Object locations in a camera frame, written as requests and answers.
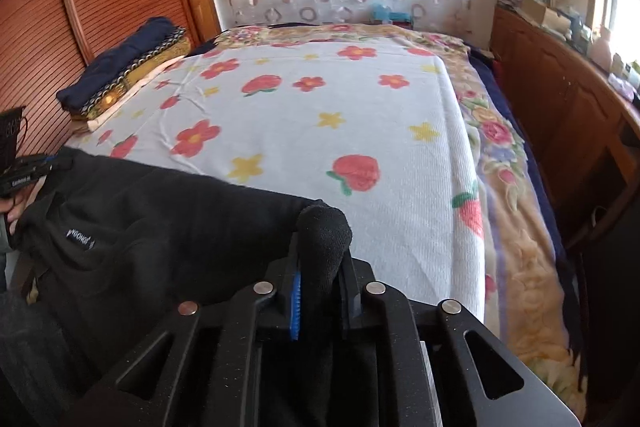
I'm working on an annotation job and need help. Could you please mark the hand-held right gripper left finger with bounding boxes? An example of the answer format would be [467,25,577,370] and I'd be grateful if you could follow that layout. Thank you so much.
[90,257,304,427]

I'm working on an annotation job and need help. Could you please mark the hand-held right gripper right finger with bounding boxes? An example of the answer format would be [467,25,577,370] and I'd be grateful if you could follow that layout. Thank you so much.
[340,257,581,427]

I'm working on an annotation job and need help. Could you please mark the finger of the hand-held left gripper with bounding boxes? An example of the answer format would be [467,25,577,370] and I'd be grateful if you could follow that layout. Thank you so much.
[29,153,74,181]

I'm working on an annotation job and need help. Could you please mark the black printed t-shirt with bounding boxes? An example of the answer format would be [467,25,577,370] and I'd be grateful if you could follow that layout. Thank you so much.
[10,147,381,427]

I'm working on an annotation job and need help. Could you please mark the person's left hand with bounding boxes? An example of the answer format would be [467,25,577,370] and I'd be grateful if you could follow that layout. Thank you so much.
[0,199,23,238]

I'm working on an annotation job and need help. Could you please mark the folded navy garment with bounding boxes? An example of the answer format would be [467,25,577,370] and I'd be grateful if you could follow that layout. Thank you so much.
[56,17,187,112]

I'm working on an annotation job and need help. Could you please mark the folded patterned garment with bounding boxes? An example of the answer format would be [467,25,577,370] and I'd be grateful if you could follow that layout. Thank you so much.
[80,34,192,118]

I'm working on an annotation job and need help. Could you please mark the floral blanket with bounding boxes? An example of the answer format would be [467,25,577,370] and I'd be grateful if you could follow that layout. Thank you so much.
[200,24,587,414]

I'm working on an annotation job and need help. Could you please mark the person's grey trouser leg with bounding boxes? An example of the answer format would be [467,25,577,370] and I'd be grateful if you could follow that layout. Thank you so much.
[0,292,96,427]

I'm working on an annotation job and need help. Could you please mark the wooden cabinet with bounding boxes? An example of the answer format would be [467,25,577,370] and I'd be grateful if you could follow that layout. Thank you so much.
[489,2,640,253]

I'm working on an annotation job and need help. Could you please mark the blue box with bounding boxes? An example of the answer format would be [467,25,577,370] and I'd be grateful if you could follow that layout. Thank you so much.
[370,4,416,28]

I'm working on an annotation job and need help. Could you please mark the cardboard box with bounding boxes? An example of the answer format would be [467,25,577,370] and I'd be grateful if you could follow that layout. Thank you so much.
[520,0,552,28]

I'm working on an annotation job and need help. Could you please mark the pink thermos jug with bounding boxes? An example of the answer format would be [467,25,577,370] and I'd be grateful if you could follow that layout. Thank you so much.
[592,27,614,68]

